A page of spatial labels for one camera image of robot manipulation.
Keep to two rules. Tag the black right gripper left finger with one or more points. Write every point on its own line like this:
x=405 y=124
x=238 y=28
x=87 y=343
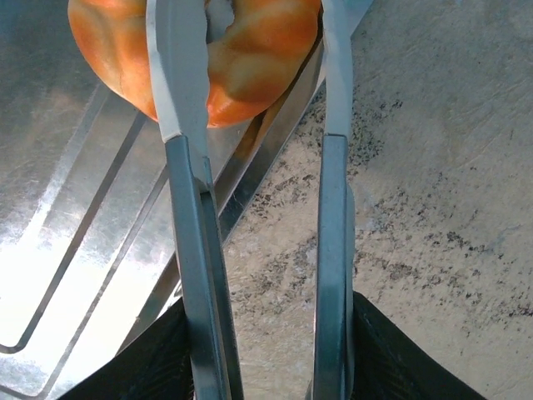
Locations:
x=154 y=362

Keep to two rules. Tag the metal baking tray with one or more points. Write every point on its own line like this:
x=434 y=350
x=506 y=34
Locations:
x=83 y=208

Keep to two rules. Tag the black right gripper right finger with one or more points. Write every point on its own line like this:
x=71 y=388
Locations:
x=395 y=362

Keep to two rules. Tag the orange fake donut bread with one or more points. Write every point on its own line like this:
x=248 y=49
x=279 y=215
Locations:
x=258 y=62

